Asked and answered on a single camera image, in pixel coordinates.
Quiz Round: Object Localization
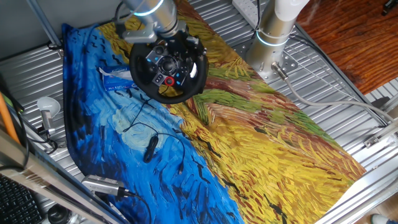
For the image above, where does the aluminium frame bar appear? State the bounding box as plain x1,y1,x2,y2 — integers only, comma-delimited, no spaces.
0,129,128,224

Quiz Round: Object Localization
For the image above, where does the black usb cable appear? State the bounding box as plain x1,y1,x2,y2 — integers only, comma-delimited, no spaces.
123,90,187,175

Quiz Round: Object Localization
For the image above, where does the aluminium corner bracket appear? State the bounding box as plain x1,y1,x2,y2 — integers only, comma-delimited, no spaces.
363,134,382,149

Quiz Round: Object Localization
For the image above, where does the blue tissue pack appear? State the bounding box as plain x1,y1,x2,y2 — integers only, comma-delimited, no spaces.
98,65,139,92

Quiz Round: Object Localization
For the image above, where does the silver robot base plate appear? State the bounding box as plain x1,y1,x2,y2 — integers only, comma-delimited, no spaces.
239,37,299,82

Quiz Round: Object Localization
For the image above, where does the black round knob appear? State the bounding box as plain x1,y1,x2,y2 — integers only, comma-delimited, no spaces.
47,203,73,224

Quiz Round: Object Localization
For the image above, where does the black steering wheel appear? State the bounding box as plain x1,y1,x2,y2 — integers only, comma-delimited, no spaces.
129,35,209,105

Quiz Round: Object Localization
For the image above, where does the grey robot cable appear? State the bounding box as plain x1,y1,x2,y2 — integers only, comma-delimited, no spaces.
271,61,396,124

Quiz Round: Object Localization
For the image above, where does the aluminium post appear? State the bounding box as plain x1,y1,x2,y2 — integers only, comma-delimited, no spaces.
26,0,63,48

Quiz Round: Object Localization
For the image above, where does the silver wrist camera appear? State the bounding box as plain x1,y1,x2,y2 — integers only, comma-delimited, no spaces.
114,21,158,44

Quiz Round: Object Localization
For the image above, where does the black keyboard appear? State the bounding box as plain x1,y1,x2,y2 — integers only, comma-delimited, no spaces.
0,174,44,224

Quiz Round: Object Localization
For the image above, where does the black desk object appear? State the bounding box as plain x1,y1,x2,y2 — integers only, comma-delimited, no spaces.
381,0,398,16

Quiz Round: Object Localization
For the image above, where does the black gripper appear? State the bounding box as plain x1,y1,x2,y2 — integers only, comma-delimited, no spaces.
167,29,208,65

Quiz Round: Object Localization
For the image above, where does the black camera cable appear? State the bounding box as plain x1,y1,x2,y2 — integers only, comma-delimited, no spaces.
124,190,153,224

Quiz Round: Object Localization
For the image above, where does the painted wheatfield cloth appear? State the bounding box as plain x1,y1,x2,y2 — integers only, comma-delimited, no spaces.
61,0,368,224

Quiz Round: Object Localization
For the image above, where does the orange pole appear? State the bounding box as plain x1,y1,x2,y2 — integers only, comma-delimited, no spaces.
0,92,21,144

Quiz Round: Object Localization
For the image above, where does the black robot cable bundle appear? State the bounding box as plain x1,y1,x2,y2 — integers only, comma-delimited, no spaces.
254,0,266,35

